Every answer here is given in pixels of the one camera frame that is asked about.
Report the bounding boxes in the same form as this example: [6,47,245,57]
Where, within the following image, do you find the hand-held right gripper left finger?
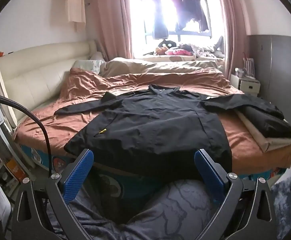
[11,149,95,240]

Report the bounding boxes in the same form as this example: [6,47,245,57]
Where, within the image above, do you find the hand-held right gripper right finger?
[194,149,279,240]

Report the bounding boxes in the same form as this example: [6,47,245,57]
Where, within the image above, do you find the black jacket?
[54,84,284,178]

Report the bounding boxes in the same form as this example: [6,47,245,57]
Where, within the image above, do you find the folded black clothes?
[243,106,291,138]

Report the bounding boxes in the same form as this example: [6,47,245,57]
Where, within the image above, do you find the cluttered white shelf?
[0,100,30,223]

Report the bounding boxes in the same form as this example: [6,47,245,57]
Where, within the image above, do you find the blue printed bed sheet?
[17,141,291,205]

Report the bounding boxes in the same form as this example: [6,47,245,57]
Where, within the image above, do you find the folded beige cloth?
[235,110,291,152]

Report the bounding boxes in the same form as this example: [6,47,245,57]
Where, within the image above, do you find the cream bed headboard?
[0,40,97,130]

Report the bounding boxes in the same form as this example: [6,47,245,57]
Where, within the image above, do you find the person's grey patterned pants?
[46,179,226,240]

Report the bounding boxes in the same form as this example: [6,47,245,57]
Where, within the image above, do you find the brown blanket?
[13,69,291,176]

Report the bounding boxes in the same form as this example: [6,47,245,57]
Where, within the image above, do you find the blue-grey rug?
[270,165,291,240]

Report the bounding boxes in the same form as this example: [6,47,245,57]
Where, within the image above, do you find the white nightstand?
[230,73,261,97]

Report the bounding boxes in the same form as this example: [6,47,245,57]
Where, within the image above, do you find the white printed pillow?
[73,59,105,74]

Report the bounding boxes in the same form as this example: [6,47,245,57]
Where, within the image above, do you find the white rack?
[235,57,256,79]

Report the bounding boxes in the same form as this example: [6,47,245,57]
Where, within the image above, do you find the grey wardrobe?
[246,33,291,143]

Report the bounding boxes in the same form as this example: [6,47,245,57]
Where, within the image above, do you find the grey patterned cloth pile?
[180,43,216,56]

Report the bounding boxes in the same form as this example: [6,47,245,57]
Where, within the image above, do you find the beige duvet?
[99,57,224,79]

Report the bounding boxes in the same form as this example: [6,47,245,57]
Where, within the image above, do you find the pink cushion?
[165,48,194,56]

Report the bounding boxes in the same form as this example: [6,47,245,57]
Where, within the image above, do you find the dark plush toy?
[211,36,225,58]

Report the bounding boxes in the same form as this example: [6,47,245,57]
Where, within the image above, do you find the black plush toy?
[160,39,177,50]

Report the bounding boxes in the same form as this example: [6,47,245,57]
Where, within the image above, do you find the beige hanging cloth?
[65,0,87,32]

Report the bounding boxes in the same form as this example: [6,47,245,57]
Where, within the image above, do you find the pink curtain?
[215,0,249,80]
[84,0,134,61]

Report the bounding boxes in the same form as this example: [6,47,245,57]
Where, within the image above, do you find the window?
[129,0,226,58]

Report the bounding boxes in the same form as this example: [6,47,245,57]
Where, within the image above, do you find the black cable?
[0,94,54,176]

